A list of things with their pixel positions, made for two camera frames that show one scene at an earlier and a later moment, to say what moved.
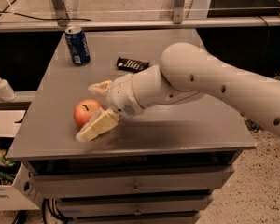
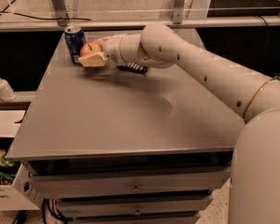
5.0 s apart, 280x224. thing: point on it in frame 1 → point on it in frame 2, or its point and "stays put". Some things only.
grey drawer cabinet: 161,164 stays put
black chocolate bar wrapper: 131,64 stays put
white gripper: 122,94 → 112,50
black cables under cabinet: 51,204 stays put
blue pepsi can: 77,45 stays put
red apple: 84,110 → 91,48
